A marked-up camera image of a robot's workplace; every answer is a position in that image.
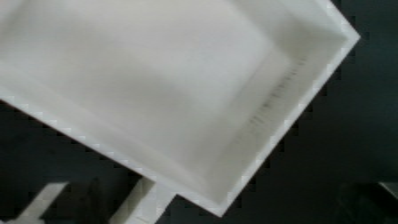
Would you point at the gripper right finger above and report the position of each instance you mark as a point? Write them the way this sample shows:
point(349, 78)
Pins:
point(369, 203)

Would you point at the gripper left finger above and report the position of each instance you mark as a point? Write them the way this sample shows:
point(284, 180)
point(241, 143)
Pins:
point(62, 202)

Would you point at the white drawer cabinet housing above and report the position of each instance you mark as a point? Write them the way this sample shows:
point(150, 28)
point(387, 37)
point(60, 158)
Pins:
point(172, 80)

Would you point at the white front fence rail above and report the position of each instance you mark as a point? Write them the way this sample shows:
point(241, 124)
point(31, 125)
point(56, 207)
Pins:
point(145, 204)

